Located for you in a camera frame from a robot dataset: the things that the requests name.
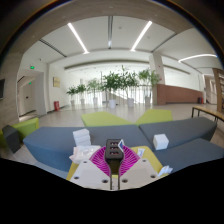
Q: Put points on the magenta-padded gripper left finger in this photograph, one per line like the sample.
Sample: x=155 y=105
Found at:
x=90 y=175

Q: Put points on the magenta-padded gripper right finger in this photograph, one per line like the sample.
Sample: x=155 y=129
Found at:
x=138 y=173

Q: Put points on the black charger block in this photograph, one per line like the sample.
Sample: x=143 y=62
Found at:
x=113 y=155

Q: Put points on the small white tube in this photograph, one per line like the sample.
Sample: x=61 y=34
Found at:
x=141 y=152

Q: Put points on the wet wipes soft pack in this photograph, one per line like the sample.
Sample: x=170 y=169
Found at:
x=81 y=153

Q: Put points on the small white cube box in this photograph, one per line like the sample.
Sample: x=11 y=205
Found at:
x=160 y=142

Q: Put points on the white stacked tissue packs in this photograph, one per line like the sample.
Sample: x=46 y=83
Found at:
x=81 y=137

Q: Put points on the lime green sofa seat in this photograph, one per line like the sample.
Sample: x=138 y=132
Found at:
x=26 y=128
x=155 y=117
x=101 y=119

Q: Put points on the red fire extinguisher box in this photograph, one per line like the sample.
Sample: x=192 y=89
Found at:
x=56 y=106

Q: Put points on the dark grey ottoman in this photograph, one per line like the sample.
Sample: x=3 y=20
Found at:
x=10 y=138

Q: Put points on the reddish brown low counter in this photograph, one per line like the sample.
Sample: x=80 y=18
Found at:
x=180 y=94

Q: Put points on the wooden bench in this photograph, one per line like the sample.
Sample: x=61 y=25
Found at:
x=206 y=112

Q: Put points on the row of potted plants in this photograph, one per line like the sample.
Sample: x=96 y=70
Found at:
x=113 y=81

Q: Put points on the green exit sign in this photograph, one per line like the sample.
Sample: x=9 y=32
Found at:
x=32 y=67

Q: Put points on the ceiling strip lights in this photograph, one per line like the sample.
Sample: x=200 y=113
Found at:
x=77 y=37

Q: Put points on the framed wall picture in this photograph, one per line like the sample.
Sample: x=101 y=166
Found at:
x=56 y=82

